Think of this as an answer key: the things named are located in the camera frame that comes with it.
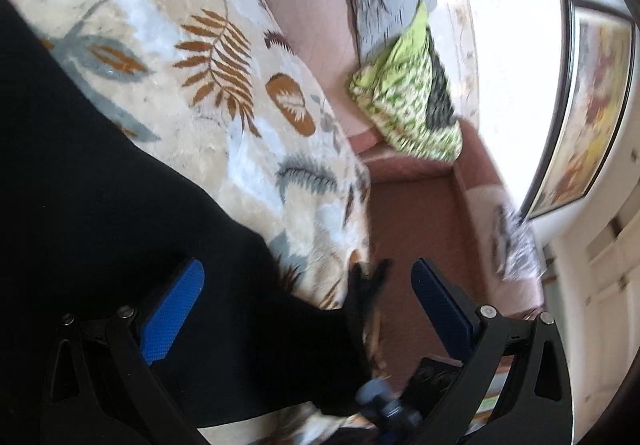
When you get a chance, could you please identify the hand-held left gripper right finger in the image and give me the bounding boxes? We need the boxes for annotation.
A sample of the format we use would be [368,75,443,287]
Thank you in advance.
[410,257,574,445]

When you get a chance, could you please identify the black pants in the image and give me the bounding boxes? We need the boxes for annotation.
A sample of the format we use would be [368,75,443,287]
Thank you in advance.
[0,0,373,445]

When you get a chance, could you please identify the dark crumpled cloth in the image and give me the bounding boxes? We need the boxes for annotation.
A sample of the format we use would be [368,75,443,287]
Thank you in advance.
[425,52,458,130]

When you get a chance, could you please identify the green patterned folded blanket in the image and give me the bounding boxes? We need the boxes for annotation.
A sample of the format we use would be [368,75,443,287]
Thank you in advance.
[348,0,463,162]

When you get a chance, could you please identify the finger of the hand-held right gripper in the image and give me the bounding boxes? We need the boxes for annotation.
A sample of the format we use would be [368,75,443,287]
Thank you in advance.
[347,257,393,326]

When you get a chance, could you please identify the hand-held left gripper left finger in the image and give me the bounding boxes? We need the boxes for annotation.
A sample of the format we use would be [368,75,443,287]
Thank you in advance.
[40,257,211,445]

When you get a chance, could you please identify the leaf print blanket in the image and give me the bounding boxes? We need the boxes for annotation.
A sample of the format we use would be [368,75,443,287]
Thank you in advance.
[0,0,373,445]

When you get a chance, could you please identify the large framed picture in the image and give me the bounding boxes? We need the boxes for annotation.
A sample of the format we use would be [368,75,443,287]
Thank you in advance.
[520,0,638,220]

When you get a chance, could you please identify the white door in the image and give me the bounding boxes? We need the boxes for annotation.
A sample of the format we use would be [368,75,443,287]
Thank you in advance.
[545,205,640,426]

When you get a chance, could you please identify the pink sofa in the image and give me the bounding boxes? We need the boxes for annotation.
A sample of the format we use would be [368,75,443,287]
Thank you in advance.
[220,0,546,376]

